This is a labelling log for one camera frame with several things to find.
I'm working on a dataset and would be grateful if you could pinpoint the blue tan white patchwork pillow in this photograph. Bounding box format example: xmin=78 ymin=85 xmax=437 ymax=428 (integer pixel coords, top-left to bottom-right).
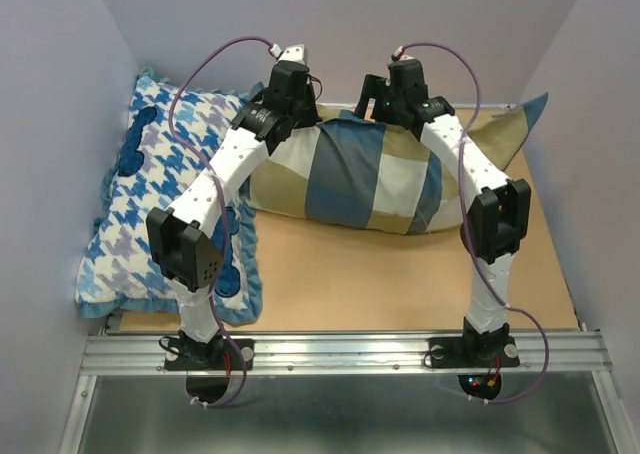
xmin=243 ymin=94 xmax=548 ymax=234

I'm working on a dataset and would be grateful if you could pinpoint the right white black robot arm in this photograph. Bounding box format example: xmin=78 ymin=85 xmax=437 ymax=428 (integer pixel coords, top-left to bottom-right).
xmin=354 ymin=56 xmax=531 ymax=368

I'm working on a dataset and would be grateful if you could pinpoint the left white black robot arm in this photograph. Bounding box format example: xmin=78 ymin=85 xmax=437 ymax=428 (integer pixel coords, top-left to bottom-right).
xmin=146 ymin=45 xmax=319 ymax=368

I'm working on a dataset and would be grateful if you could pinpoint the blue houndstooth bear pillow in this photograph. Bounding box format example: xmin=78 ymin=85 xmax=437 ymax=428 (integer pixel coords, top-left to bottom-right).
xmin=75 ymin=68 xmax=250 ymax=319

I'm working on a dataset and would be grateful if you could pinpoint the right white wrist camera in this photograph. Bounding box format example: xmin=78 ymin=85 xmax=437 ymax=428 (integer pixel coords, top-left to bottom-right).
xmin=391 ymin=46 xmax=406 ymax=62

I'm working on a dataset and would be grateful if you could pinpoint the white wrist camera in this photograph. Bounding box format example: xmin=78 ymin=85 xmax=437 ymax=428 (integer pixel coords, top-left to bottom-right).
xmin=268 ymin=43 xmax=308 ymax=65
xmin=391 ymin=46 xmax=406 ymax=62

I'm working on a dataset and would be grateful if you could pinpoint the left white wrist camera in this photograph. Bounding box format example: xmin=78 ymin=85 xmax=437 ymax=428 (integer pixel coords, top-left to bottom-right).
xmin=268 ymin=43 xmax=308 ymax=65

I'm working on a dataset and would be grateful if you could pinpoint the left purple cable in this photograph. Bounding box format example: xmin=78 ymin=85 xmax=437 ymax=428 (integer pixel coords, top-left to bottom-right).
xmin=169 ymin=35 xmax=278 ymax=409

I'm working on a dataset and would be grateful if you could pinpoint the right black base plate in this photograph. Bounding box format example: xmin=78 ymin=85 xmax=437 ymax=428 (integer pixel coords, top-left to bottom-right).
xmin=426 ymin=336 xmax=520 ymax=369

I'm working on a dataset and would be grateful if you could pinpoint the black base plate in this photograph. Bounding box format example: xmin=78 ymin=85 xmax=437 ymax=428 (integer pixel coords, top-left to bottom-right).
xmin=158 ymin=336 xmax=255 ymax=372
xmin=426 ymin=336 xmax=520 ymax=369

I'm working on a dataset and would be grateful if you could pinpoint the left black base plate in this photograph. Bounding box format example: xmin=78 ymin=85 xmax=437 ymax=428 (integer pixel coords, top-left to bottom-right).
xmin=158 ymin=336 xmax=255 ymax=372

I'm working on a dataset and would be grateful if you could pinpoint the aluminium mounting rail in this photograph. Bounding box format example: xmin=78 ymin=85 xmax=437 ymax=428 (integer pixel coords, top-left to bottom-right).
xmin=80 ymin=330 xmax=612 ymax=376

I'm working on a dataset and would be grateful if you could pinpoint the aluminium table frame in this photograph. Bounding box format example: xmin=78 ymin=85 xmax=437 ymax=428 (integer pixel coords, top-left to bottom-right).
xmin=57 ymin=101 xmax=626 ymax=454

